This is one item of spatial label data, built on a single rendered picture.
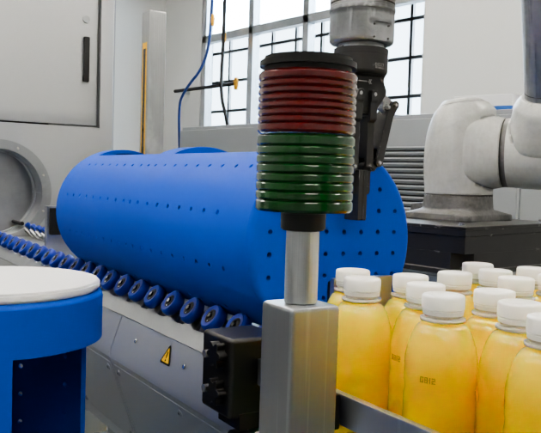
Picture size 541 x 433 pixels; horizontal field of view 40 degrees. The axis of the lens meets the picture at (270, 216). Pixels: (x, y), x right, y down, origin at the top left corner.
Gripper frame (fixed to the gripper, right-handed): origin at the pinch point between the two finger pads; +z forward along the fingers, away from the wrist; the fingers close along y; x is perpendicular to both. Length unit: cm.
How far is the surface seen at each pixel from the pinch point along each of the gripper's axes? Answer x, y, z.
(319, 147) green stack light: -45, -39, -4
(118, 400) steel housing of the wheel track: 57, -12, 43
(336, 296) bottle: -15.6, -14.7, 11.2
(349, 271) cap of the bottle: -16.7, -13.9, 8.3
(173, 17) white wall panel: 531, 211, -141
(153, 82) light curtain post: 143, 29, -32
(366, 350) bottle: -24.3, -17.3, 15.1
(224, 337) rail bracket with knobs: -9.5, -25.5, 16.0
